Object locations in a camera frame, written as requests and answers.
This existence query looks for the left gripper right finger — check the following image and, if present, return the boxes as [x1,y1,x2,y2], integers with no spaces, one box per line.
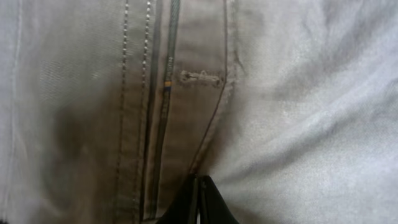
[198,176,239,224]

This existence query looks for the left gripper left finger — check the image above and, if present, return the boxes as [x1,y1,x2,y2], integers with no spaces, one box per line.
[156,174,199,224]

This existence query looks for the grey cotton shorts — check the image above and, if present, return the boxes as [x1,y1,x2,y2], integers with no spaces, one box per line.
[1,0,397,223]

